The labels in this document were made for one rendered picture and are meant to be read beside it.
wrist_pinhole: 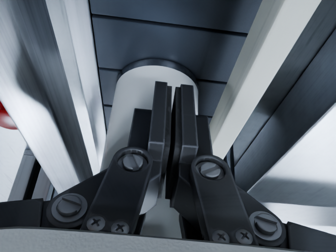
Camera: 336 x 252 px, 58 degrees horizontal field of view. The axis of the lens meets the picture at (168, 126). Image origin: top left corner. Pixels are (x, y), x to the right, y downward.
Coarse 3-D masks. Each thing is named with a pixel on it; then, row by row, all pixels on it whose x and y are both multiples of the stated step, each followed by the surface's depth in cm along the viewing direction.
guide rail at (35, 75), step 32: (0, 0) 5; (32, 0) 6; (0, 32) 5; (32, 32) 6; (0, 64) 6; (32, 64) 6; (0, 96) 7; (32, 96) 7; (64, 96) 8; (32, 128) 8; (64, 128) 9; (64, 160) 10
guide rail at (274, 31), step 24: (264, 0) 11; (288, 0) 10; (312, 0) 10; (264, 24) 11; (288, 24) 10; (264, 48) 11; (288, 48) 11; (240, 72) 14; (264, 72) 12; (240, 96) 14; (216, 120) 18; (240, 120) 16; (216, 144) 18
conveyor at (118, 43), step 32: (96, 0) 14; (128, 0) 14; (160, 0) 14; (192, 0) 14; (224, 0) 14; (256, 0) 14; (96, 32) 16; (128, 32) 16; (160, 32) 16; (192, 32) 15; (224, 32) 15; (192, 64) 17; (224, 64) 17
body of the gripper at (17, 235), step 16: (0, 240) 6; (16, 240) 6; (32, 240) 6; (48, 240) 6; (64, 240) 6; (80, 240) 6; (96, 240) 6; (112, 240) 6; (128, 240) 6; (144, 240) 6; (160, 240) 6; (176, 240) 6; (192, 240) 7
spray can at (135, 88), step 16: (128, 64) 18; (144, 64) 17; (160, 64) 17; (176, 64) 17; (128, 80) 17; (144, 80) 16; (160, 80) 16; (176, 80) 17; (192, 80) 18; (128, 96) 16; (144, 96) 16; (112, 112) 17; (128, 112) 15; (112, 128) 16; (128, 128) 15; (112, 144) 15; (160, 208) 13; (144, 224) 12; (160, 224) 12; (176, 224) 13
